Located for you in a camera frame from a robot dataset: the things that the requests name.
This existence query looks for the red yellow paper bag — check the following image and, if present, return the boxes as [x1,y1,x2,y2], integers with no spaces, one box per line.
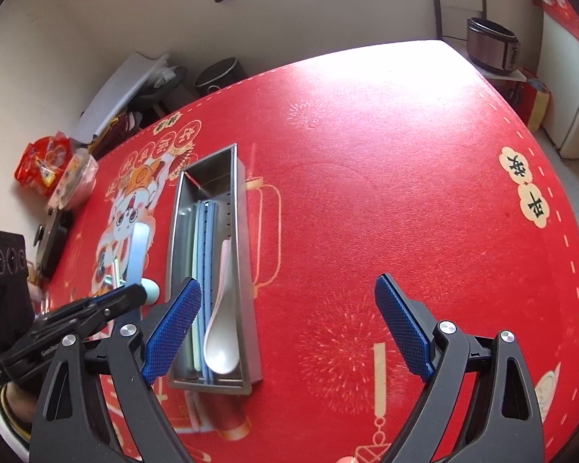
[504,68,551,132]

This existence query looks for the pale pink spoon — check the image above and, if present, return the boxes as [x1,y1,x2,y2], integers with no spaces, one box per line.
[203,240,242,376]

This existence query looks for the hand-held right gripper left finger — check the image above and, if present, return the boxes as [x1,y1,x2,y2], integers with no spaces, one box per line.
[29,277,202,463]

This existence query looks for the black trash bin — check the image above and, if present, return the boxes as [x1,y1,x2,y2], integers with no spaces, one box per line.
[194,57,248,98]

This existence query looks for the pastel packets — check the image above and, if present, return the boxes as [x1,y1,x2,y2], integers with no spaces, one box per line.
[26,260,50,310]

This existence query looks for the dark stool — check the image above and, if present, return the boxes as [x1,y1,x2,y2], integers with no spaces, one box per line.
[125,68,189,119]

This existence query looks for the clear plastic food container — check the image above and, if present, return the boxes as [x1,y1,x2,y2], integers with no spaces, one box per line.
[46,147,100,210]

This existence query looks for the red printed tablecloth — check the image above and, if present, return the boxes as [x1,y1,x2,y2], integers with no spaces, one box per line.
[0,39,579,463]

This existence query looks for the light blue spoon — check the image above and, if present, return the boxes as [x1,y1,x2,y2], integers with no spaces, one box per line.
[127,223,149,297]

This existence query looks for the silver black rice cooker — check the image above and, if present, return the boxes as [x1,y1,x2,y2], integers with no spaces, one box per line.
[466,17,521,76]

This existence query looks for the cream refrigerator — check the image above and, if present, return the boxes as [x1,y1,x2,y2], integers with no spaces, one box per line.
[540,10,579,159]

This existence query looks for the red snack bag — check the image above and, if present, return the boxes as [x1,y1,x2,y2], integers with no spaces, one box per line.
[14,135,73,189]

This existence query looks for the person's left forearm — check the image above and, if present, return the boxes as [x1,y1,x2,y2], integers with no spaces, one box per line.
[0,380,46,451]

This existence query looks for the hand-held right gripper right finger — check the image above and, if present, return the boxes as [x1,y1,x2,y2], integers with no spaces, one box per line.
[374,273,546,463]

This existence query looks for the black flat device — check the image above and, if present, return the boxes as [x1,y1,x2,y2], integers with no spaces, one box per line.
[33,207,74,281]

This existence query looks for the stainless steel utensil tray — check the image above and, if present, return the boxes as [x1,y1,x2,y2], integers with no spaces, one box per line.
[166,143,262,396]

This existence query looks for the dark red cloth pile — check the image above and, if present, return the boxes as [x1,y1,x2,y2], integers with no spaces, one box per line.
[91,111,143,155]

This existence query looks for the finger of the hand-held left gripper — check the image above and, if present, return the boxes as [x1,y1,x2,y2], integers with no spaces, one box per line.
[31,306,142,344]
[43,284,148,323]

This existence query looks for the white foam board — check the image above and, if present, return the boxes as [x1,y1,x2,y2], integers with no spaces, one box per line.
[72,53,172,143]

